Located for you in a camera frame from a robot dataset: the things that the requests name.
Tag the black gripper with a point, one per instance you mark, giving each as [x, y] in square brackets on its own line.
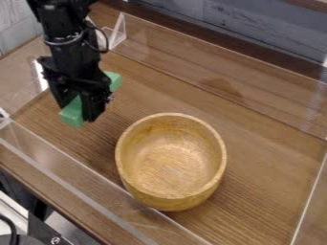
[72, 73]

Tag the green rectangular block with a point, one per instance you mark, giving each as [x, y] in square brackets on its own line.
[71, 113]

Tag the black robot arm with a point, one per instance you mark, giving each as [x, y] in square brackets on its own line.
[63, 18]

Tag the brown wooden bowl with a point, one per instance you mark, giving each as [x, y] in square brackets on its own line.
[171, 160]

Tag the clear acrylic tray walls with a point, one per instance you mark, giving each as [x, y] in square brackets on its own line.
[267, 109]

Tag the clear acrylic corner bracket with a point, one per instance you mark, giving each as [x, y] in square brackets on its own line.
[111, 37]

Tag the black metal mount bracket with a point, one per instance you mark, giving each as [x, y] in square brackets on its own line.
[42, 232]

